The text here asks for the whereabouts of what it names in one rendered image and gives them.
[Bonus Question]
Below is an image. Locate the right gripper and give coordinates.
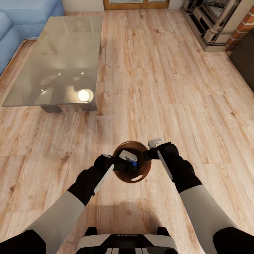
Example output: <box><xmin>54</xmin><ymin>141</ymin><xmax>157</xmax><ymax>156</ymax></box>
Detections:
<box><xmin>143</xmin><ymin>147</ymin><xmax>157</xmax><ymax>161</ymax></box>

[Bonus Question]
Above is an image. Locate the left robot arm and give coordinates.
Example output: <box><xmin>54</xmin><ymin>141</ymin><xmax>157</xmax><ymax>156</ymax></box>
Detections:
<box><xmin>0</xmin><ymin>150</ymin><xmax>138</xmax><ymax>254</ymax></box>

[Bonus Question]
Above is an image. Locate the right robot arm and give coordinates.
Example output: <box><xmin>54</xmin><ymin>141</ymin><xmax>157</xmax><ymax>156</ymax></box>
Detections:
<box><xmin>143</xmin><ymin>138</ymin><xmax>254</xmax><ymax>254</ymax></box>

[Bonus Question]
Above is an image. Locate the trash can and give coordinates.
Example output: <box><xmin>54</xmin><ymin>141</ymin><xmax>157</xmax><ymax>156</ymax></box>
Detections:
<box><xmin>113</xmin><ymin>140</ymin><xmax>152</xmax><ymax>184</ymax></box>

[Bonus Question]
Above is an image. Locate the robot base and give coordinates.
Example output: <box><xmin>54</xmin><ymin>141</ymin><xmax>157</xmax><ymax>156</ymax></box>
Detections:
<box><xmin>75</xmin><ymin>227</ymin><xmax>179</xmax><ymax>254</ymax></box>

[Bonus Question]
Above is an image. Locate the can of soda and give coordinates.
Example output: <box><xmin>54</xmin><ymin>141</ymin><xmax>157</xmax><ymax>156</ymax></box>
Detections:
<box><xmin>126</xmin><ymin>157</ymin><xmax>140</xmax><ymax>172</ymax></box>

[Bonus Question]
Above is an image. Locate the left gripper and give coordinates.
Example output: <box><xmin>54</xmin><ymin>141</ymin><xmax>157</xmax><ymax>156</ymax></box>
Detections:
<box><xmin>115</xmin><ymin>156</ymin><xmax>138</xmax><ymax>173</ymax></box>

